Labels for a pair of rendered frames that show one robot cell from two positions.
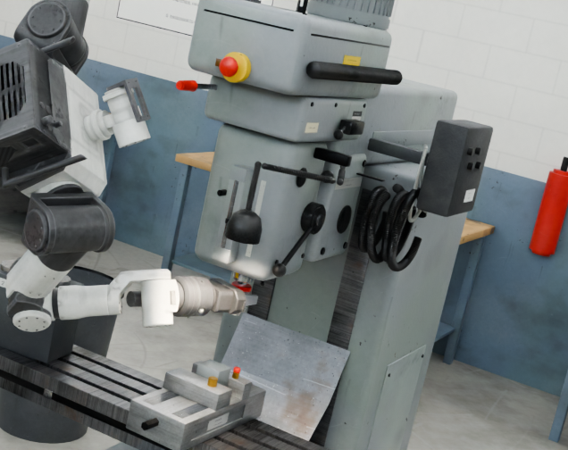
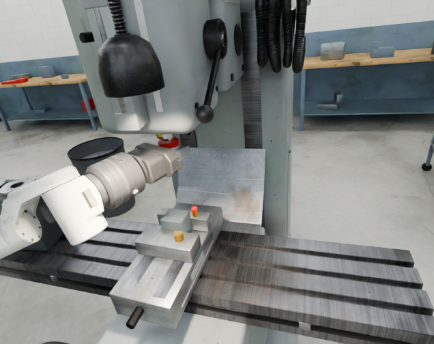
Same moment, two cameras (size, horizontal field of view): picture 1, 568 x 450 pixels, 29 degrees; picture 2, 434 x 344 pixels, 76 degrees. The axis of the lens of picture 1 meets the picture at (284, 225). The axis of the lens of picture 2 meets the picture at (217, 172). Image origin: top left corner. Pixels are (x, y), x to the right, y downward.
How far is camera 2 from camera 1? 1.85 m
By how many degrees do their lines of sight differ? 17
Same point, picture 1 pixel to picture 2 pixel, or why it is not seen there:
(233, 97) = not seen: outside the picture
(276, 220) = (177, 50)
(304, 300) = (218, 125)
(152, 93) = not seen: hidden behind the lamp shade
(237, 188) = (102, 20)
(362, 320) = (267, 123)
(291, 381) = (230, 183)
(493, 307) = not seen: hidden behind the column
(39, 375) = (40, 267)
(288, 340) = (218, 155)
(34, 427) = (111, 211)
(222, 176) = (82, 17)
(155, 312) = (74, 228)
